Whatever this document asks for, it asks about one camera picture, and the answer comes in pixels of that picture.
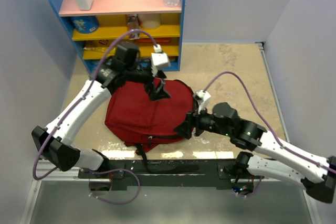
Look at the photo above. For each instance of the white round container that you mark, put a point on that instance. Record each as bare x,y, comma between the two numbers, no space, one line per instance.
149,21

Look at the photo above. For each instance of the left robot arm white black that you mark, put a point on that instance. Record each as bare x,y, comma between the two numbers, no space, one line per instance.
54,142

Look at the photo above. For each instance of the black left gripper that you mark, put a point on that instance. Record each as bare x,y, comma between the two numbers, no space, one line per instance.
159,92

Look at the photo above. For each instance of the blue shelf unit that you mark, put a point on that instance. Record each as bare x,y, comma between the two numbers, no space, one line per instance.
111,15

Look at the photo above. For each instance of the yellow chips bag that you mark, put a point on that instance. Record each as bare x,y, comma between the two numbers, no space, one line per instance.
97,45

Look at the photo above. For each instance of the silver snack packet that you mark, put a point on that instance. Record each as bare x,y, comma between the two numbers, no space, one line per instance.
133,24

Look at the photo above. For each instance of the blue snack can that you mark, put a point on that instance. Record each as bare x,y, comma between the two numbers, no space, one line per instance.
85,24

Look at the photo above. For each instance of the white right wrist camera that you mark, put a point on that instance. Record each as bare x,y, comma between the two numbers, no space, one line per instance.
202,98

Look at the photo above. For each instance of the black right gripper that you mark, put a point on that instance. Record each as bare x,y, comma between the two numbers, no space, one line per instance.
185,128

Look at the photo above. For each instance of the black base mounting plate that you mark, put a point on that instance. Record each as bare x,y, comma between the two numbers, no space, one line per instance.
218,173

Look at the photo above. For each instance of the red backpack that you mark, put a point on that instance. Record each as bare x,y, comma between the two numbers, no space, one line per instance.
137,121

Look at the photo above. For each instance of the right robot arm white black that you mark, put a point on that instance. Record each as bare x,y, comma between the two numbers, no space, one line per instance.
262,155

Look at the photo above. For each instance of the red flat box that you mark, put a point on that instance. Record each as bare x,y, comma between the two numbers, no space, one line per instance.
158,40

